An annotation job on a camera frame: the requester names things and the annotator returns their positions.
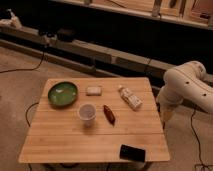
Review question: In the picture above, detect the black eraser block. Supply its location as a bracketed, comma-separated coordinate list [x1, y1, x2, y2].
[119, 145, 146, 162]

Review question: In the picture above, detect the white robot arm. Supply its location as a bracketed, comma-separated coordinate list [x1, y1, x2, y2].
[156, 61, 213, 122]

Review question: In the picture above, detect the white sponge block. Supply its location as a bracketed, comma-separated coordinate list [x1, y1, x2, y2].
[86, 86, 102, 96]

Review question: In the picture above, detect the white plastic bottle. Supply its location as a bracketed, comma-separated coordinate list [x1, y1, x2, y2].
[118, 85, 142, 111]

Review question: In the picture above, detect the clear plastic cup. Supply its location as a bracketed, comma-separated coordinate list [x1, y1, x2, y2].
[78, 104, 96, 127]

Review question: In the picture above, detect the green bowl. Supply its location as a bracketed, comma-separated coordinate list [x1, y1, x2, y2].
[48, 81, 78, 107]

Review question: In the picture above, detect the black round device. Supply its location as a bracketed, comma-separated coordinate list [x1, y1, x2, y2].
[57, 29, 75, 42]

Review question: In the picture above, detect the black cable on floor left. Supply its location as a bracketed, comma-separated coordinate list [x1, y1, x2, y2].
[0, 46, 47, 75]

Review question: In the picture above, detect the black cable right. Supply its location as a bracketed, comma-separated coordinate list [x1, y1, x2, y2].
[190, 108, 210, 171]

